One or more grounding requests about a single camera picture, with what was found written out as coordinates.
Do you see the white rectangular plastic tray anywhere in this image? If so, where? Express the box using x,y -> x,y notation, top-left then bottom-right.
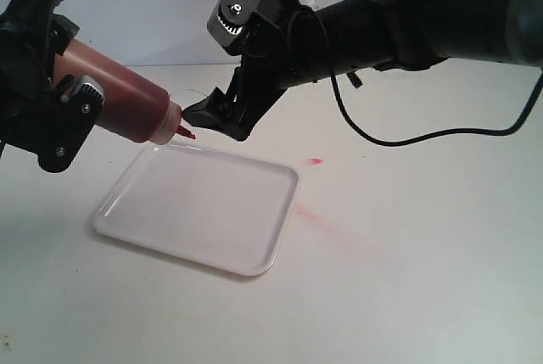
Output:
91,141 -> 299,277

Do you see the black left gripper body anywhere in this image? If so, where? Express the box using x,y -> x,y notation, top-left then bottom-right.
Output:
1,75 -> 104,173

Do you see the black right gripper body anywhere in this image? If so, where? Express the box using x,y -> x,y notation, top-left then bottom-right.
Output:
207,0 -> 314,88

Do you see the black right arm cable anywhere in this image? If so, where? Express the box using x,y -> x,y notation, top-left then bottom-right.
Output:
283,7 -> 543,146

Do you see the red sauce squeeze bottle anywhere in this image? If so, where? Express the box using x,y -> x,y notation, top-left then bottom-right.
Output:
54,39 -> 196,145

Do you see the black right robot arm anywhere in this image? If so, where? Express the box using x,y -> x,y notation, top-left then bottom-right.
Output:
182,0 -> 542,142

